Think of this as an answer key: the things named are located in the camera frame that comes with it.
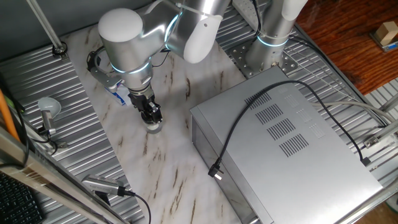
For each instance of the aluminium rail bracket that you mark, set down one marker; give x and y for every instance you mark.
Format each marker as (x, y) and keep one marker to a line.
(373, 141)

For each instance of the metal pole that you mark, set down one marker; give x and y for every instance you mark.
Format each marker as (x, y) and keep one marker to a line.
(46, 26)

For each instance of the wrist camera with metal bracket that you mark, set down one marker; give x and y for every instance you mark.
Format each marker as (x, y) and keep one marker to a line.
(105, 80)

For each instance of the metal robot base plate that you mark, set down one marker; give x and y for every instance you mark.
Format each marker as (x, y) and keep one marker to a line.
(239, 59)

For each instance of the black jar lid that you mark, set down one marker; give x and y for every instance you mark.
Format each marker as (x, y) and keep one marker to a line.
(146, 120)

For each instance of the blue tissue pack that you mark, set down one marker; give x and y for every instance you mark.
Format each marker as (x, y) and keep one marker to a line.
(122, 96)

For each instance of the small metal angle bracket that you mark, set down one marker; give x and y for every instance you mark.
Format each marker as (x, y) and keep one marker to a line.
(62, 145)

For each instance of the black keyboard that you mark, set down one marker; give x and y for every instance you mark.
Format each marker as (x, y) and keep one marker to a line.
(15, 205)

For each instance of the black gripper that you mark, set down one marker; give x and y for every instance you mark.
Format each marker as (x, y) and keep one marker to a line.
(141, 99)

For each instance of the silver metal box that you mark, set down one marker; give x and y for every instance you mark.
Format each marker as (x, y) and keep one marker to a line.
(295, 161)

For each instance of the aluminium frame bar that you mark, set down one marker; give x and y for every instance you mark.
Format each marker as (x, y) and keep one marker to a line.
(31, 168)

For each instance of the white power strip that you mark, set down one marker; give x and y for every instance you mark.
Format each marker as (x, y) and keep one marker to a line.
(245, 9)

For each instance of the small wooden block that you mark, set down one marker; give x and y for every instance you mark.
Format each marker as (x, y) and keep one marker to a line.
(387, 32)

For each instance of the white marble board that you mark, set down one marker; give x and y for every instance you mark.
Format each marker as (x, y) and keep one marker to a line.
(161, 174)

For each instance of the clear glass jar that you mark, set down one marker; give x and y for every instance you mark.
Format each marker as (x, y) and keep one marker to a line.
(154, 129)

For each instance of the silver depth camera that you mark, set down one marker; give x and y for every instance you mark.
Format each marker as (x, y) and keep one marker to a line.
(99, 184)

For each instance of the orange rod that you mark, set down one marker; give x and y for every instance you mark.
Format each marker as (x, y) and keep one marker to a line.
(6, 115)

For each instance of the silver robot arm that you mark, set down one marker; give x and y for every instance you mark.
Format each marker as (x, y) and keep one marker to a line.
(130, 53)

